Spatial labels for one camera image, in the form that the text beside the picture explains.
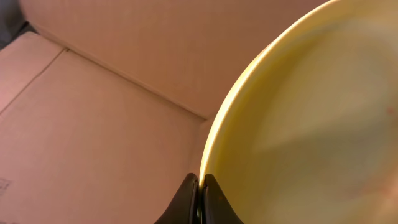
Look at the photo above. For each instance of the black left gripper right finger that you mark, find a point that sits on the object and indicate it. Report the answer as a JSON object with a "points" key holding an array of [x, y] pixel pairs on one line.
{"points": [[215, 206]]}

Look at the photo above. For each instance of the yellow plate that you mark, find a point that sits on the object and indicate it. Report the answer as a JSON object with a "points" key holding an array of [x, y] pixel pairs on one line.
{"points": [[308, 133]]}

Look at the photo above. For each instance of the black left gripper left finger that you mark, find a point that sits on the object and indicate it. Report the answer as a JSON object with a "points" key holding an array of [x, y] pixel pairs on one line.
{"points": [[183, 207]]}

